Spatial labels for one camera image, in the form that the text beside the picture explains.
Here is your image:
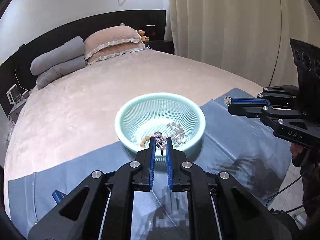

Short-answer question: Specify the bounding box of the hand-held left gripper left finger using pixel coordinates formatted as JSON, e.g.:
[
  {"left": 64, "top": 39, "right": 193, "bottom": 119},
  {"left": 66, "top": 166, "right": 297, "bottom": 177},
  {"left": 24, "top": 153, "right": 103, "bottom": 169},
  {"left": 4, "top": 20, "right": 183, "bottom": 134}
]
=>
[{"left": 27, "top": 136, "right": 157, "bottom": 240}]

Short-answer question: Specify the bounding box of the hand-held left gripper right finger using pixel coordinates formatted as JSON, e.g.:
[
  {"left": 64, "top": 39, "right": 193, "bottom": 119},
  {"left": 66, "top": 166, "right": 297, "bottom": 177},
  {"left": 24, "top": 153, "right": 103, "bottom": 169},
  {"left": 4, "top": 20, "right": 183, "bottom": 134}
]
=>
[{"left": 166, "top": 136, "right": 293, "bottom": 240}]

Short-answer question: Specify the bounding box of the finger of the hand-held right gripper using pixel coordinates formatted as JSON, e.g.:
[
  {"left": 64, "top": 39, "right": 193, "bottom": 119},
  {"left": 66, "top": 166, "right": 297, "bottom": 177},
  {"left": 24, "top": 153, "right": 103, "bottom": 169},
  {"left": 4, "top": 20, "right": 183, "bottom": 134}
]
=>
[
  {"left": 231, "top": 85, "right": 300, "bottom": 108},
  {"left": 228, "top": 103, "right": 307, "bottom": 128}
]

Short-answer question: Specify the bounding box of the pink bead bracelet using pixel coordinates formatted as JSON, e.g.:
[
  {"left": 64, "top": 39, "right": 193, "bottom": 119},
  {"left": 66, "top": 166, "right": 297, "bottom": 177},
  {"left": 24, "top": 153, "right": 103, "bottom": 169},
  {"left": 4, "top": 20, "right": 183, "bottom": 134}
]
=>
[{"left": 166, "top": 122, "right": 187, "bottom": 145}]

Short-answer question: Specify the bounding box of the teal plastic mesh basket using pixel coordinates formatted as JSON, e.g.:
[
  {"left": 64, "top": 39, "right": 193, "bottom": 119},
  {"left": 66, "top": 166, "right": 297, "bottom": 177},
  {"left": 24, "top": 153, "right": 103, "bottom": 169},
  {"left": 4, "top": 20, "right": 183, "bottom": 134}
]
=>
[{"left": 115, "top": 92, "right": 206, "bottom": 172}]

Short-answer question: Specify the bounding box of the person's right hand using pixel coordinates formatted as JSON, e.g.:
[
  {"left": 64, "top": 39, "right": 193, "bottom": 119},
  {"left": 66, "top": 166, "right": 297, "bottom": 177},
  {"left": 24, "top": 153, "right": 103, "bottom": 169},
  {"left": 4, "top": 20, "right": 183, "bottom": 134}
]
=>
[{"left": 290, "top": 144, "right": 306, "bottom": 157}]

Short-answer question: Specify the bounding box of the blue grey cloth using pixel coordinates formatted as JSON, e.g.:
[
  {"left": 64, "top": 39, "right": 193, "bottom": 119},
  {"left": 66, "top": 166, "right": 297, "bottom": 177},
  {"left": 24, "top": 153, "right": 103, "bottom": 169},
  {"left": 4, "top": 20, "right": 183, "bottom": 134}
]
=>
[{"left": 7, "top": 88, "right": 293, "bottom": 240}]

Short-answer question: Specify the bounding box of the cream curtain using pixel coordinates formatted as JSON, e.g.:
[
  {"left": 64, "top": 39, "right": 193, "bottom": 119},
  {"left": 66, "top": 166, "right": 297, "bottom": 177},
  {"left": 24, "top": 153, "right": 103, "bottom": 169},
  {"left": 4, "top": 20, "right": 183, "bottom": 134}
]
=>
[{"left": 167, "top": 0, "right": 320, "bottom": 98}]

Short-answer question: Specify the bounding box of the bed with beige bedspread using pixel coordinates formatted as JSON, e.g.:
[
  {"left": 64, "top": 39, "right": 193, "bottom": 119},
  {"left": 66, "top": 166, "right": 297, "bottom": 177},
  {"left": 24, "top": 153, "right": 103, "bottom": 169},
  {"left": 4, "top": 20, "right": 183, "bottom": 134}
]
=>
[{"left": 4, "top": 47, "right": 300, "bottom": 240}]

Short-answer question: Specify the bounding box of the dark blue box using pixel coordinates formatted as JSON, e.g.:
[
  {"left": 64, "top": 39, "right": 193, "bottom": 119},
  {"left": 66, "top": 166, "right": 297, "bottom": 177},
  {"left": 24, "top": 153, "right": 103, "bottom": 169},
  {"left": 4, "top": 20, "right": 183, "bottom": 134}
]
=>
[{"left": 52, "top": 190, "right": 65, "bottom": 204}]

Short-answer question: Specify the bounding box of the black nightstand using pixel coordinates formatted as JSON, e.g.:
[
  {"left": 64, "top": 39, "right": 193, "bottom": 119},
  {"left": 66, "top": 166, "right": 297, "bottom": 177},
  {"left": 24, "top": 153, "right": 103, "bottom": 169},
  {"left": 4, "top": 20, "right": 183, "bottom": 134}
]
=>
[{"left": 147, "top": 40, "right": 175, "bottom": 55}]

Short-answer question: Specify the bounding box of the pink frilled pillow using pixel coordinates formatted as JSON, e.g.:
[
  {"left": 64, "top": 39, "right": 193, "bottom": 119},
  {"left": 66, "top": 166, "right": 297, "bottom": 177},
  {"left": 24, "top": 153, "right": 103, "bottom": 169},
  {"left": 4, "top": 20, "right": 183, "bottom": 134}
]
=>
[
  {"left": 86, "top": 42, "right": 146, "bottom": 65},
  {"left": 84, "top": 25, "right": 142, "bottom": 58}
]

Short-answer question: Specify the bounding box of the brown teddy bear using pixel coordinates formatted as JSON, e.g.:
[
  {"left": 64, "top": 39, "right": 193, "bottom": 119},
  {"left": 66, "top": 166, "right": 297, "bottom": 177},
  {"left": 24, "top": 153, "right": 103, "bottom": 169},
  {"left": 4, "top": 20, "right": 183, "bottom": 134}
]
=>
[{"left": 137, "top": 30, "right": 150, "bottom": 42}]

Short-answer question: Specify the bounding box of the grey pillow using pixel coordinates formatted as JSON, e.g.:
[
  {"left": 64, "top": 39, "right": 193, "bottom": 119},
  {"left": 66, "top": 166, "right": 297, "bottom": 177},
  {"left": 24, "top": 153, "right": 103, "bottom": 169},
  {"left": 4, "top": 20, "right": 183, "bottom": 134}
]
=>
[
  {"left": 30, "top": 35, "right": 85, "bottom": 75},
  {"left": 36, "top": 56, "right": 87, "bottom": 90}
]

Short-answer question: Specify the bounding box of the white bedside device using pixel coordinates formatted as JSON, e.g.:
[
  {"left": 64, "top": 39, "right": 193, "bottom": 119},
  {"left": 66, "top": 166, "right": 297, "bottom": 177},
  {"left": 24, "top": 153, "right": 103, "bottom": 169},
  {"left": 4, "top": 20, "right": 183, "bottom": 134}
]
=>
[{"left": 6, "top": 84, "right": 23, "bottom": 104}]

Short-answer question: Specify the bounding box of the black headboard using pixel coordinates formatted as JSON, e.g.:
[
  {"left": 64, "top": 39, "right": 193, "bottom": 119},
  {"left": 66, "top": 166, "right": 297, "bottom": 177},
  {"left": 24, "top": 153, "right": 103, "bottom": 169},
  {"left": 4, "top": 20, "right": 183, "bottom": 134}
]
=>
[{"left": 0, "top": 9, "right": 167, "bottom": 115}]

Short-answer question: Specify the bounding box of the black cable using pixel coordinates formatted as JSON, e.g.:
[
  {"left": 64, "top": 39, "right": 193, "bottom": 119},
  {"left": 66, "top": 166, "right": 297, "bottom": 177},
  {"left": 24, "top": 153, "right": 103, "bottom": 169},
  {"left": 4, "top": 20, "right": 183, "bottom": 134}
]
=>
[{"left": 266, "top": 169, "right": 308, "bottom": 213}]

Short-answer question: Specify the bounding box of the white charging cable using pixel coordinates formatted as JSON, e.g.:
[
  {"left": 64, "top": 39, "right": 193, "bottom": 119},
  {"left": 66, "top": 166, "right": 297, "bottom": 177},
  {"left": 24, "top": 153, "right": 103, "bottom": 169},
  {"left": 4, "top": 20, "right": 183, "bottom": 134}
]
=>
[{"left": 14, "top": 69, "right": 32, "bottom": 91}]

